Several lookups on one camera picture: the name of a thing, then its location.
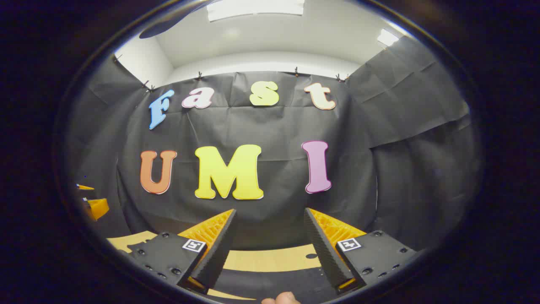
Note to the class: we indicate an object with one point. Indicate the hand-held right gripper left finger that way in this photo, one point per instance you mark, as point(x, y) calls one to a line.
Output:
point(219, 249)

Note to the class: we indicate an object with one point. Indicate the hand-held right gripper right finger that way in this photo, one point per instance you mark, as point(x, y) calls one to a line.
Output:
point(322, 249)

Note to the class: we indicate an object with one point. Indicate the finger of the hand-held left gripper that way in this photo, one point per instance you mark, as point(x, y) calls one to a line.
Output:
point(85, 187)
point(98, 207)

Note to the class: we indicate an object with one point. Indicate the black jeans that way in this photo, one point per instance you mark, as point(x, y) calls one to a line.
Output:
point(274, 280)

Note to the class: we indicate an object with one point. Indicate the black backdrop cloth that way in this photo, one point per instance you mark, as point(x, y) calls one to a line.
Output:
point(270, 126)

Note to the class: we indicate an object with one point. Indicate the row of black cloth clips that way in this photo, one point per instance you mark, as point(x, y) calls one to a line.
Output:
point(296, 71)

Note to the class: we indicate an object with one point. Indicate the large ceiling light panel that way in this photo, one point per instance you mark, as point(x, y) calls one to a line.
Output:
point(255, 9)

